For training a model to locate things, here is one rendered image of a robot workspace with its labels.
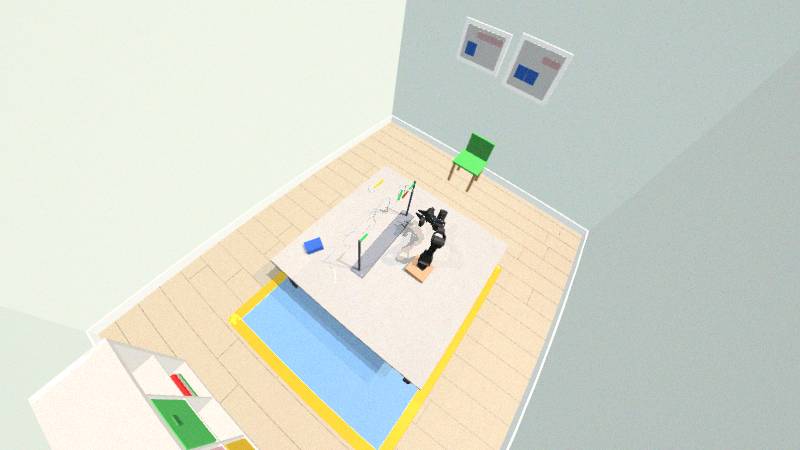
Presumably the blue rectangular block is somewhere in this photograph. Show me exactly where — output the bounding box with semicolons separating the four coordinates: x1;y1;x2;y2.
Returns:
304;237;324;255

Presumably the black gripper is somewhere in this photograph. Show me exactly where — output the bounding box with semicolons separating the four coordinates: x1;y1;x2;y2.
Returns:
415;210;436;227

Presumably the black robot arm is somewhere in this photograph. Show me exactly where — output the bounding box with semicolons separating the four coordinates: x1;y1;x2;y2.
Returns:
416;208;448;272

